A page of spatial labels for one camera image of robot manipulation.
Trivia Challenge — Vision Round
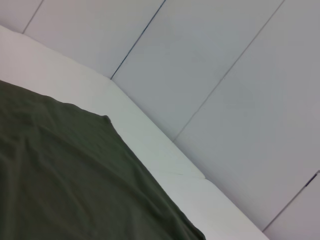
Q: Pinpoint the dark green FREE t-shirt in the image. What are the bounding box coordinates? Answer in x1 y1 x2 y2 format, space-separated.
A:
0 79 207 240

